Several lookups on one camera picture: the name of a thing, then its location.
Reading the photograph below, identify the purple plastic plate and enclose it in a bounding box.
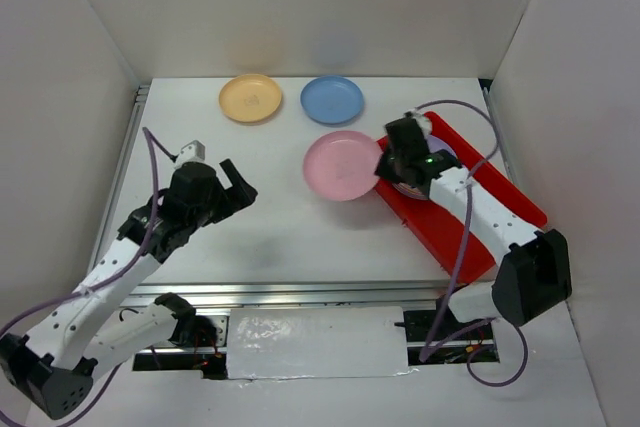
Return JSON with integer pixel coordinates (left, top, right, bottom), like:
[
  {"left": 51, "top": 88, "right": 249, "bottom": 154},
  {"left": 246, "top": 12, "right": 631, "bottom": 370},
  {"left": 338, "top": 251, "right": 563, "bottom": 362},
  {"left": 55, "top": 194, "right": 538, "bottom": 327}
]
[{"left": 393, "top": 135, "right": 457, "bottom": 200}]

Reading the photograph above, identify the pink plastic plate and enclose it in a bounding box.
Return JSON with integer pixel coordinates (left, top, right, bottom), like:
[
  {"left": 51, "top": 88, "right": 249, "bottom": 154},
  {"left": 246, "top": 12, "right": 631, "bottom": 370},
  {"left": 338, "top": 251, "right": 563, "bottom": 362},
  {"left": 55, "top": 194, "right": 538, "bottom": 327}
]
[{"left": 302, "top": 130, "right": 382, "bottom": 202}]

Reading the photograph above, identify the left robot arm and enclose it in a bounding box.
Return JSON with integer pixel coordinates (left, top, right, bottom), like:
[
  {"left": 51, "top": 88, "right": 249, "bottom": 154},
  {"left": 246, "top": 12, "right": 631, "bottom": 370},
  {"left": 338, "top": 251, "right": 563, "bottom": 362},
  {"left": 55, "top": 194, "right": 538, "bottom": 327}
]
[{"left": 1, "top": 159, "right": 258, "bottom": 420}]

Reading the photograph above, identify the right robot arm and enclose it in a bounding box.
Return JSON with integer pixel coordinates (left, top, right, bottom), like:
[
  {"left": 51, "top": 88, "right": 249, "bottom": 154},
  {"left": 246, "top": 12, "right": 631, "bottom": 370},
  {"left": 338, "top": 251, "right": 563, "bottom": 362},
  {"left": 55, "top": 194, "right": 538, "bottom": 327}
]
[{"left": 376, "top": 115, "right": 572, "bottom": 339}]

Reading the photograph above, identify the blue plastic plate rear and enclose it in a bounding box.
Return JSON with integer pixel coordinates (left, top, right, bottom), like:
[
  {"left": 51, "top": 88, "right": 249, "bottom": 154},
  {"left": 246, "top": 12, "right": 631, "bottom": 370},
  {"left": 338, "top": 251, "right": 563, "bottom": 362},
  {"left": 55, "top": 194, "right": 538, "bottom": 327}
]
[{"left": 300, "top": 76, "right": 365, "bottom": 125}]

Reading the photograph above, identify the yellow plastic plate rear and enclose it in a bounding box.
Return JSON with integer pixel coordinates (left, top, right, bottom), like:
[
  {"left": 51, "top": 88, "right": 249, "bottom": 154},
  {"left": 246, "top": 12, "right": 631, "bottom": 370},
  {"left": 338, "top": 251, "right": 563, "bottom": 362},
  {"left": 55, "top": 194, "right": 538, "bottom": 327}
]
[{"left": 218, "top": 74, "right": 283, "bottom": 124}]

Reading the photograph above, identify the white foam board cover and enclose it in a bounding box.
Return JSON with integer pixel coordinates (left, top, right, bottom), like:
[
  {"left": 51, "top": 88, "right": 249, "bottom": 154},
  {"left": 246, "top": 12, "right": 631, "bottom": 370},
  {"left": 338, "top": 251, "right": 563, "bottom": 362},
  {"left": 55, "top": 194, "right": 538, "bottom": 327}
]
[{"left": 226, "top": 307, "right": 409, "bottom": 380}]

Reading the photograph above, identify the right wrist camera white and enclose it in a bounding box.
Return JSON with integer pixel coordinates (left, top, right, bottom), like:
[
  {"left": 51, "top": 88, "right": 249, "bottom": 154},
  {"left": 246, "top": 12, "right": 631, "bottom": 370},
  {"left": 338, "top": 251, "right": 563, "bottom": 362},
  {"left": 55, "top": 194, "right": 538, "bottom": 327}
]
[{"left": 405, "top": 110, "right": 433, "bottom": 138}]

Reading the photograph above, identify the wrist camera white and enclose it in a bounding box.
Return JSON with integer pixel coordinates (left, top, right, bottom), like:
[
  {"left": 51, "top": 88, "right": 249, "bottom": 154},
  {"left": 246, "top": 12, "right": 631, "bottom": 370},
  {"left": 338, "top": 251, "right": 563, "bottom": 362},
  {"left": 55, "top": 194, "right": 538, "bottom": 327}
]
[
  {"left": 174, "top": 140, "right": 206, "bottom": 168},
  {"left": 405, "top": 110, "right": 433, "bottom": 138}
]

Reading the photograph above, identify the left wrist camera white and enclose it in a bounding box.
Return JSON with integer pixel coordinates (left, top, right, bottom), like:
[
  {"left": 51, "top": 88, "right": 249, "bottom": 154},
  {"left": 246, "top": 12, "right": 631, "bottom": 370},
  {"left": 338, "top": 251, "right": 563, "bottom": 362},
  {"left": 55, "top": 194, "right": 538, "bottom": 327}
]
[{"left": 174, "top": 140, "right": 206, "bottom": 168}]

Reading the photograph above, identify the aluminium table frame rail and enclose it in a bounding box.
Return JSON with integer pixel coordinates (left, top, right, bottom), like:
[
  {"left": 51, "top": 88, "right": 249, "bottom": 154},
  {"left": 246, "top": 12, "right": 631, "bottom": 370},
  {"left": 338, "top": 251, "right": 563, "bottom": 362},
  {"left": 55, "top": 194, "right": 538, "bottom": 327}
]
[{"left": 122, "top": 280, "right": 447, "bottom": 308}]

